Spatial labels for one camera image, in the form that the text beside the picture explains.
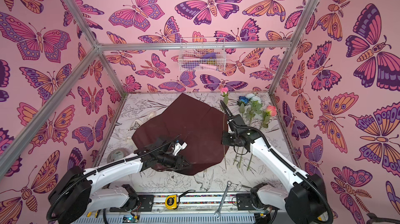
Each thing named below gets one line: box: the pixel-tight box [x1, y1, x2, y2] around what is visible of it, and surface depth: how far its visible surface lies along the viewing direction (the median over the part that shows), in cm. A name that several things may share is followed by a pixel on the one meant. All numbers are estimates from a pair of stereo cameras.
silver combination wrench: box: [213, 180, 233, 219], surface depth 76 cm
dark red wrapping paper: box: [131, 92, 230, 176], surface depth 100 cm
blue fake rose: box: [237, 95, 250, 106], surface depth 112 cm
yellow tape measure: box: [164, 194, 179, 210], surface depth 74 cm
